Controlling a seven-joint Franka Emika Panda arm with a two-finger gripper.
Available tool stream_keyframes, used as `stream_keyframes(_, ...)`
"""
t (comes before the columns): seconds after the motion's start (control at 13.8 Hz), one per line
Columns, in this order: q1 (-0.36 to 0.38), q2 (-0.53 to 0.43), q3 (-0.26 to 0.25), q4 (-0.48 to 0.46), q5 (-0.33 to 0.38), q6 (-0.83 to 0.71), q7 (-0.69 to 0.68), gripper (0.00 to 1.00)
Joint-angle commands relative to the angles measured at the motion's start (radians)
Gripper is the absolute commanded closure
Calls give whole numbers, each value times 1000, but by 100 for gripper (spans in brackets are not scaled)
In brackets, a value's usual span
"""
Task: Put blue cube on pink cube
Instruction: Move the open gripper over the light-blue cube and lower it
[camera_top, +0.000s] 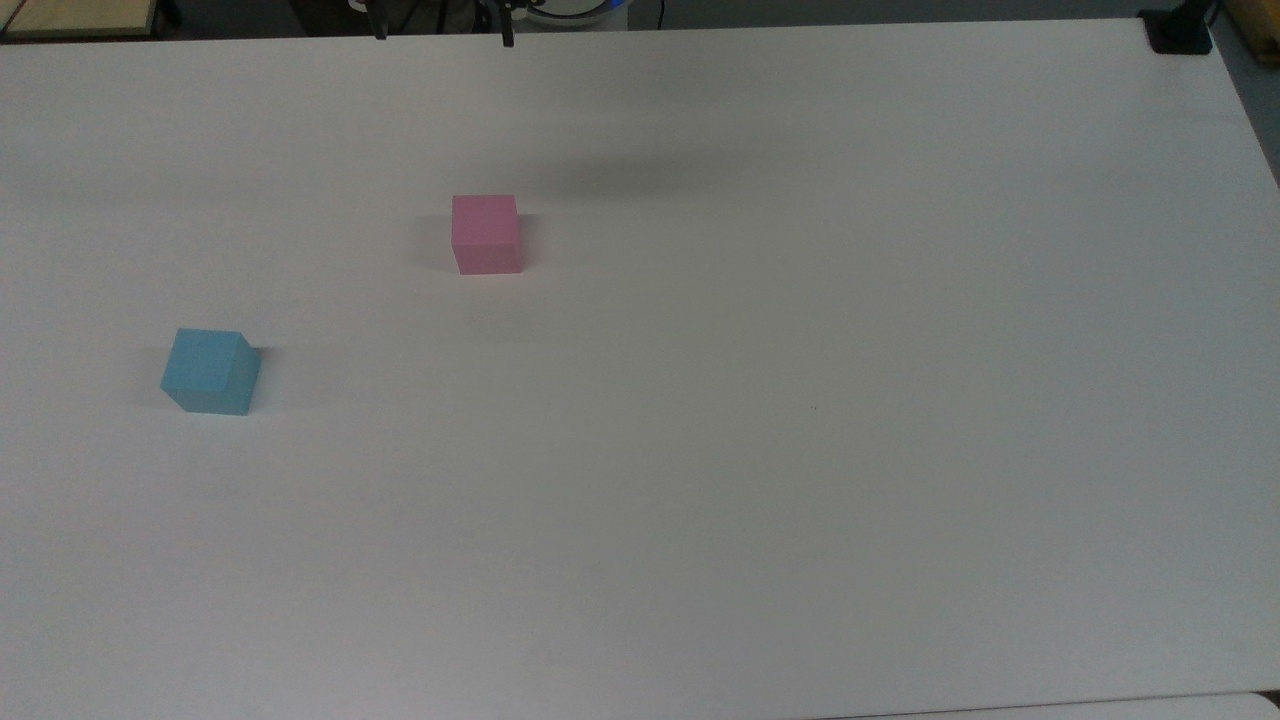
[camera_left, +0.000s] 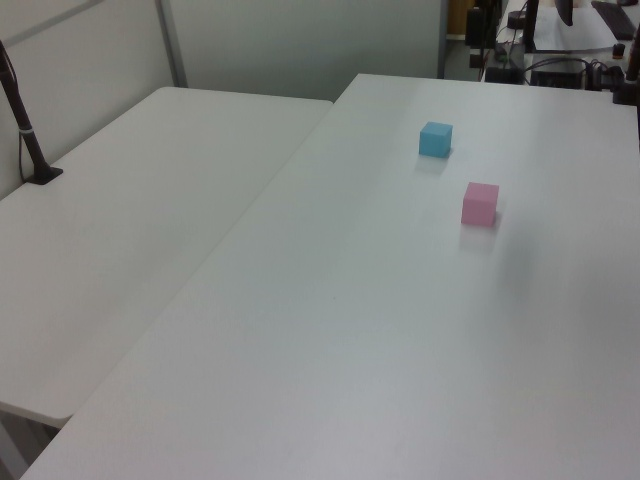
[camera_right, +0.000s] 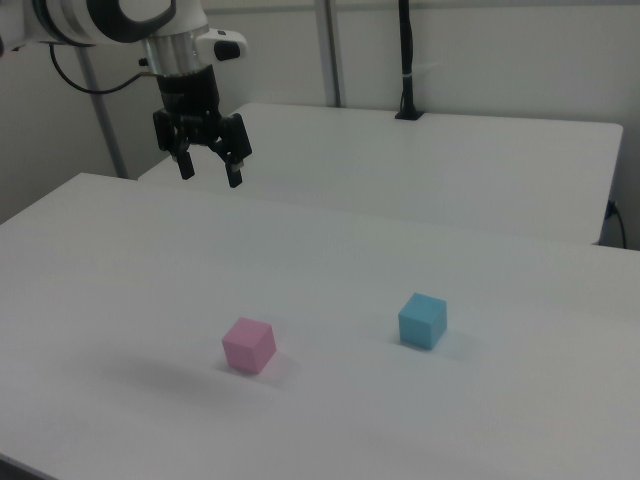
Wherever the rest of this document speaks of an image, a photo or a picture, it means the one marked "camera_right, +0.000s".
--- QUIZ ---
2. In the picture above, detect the black pole with base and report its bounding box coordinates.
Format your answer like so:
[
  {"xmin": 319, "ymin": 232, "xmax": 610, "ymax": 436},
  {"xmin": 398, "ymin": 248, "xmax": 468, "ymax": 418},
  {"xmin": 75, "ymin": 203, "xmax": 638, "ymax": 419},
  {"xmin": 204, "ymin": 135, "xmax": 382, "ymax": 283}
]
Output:
[{"xmin": 394, "ymin": 0, "xmax": 427, "ymax": 122}]

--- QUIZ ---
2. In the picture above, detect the grey partition post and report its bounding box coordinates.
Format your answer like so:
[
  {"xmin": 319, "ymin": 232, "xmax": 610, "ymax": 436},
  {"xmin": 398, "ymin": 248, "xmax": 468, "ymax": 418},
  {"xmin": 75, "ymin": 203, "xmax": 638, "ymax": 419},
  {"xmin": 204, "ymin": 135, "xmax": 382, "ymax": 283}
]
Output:
[
  {"xmin": 74, "ymin": 45, "xmax": 130, "ymax": 180},
  {"xmin": 314, "ymin": 0, "xmax": 347, "ymax": 108}
]

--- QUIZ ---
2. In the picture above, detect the pink cube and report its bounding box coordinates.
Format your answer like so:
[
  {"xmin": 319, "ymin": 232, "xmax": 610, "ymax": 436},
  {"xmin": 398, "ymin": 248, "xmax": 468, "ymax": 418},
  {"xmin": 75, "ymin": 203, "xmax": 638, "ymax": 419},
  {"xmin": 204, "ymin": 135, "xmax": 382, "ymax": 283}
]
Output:
[{"xmin": 221, "ymin": 316, "xmax": 278, "ymax": 376}]

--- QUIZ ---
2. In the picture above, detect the black power cable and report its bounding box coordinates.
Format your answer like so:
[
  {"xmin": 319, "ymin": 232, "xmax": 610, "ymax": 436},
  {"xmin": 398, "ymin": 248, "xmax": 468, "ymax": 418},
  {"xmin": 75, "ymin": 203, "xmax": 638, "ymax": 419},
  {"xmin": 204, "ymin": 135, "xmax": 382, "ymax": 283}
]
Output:
[{"xmin": 606, "ymin": 199, "xmax": 628, "ymax": 249}]

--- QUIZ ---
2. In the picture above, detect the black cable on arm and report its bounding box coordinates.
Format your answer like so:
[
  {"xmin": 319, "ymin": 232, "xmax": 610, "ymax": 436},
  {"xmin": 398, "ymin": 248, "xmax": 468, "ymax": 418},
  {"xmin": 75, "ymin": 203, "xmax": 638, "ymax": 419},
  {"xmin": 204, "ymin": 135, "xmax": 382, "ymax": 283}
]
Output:
[{"xmin": 48, "ymin": 43, "xmax": 157, "ymax": 96}]

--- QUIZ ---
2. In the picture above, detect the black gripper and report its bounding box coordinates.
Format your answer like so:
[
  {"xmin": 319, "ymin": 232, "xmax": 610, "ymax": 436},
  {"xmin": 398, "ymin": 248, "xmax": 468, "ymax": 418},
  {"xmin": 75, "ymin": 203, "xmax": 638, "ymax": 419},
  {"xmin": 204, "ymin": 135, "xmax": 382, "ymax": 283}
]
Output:
[{"xmin": 152, "ymin": 65, "xmax": 253, "ymax": 189}]

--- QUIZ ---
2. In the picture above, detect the white rounded-corner table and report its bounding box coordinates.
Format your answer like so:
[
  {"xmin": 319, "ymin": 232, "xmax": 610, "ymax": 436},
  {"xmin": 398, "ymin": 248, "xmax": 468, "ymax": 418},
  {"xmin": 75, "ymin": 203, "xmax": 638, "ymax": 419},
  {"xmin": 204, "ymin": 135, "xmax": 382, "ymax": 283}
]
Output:
[{"xmin": 137, "ymin": 102, "xmax": 625, "ymax": 247}]

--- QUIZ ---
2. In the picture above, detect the blue cube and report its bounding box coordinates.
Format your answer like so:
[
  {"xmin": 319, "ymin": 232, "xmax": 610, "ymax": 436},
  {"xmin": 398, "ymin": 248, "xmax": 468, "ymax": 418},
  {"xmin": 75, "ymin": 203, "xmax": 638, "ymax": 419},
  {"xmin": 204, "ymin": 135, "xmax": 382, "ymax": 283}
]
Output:
[{"xmin": 397, "ymin": 292, "xmax": 448, "ymax": 352}]

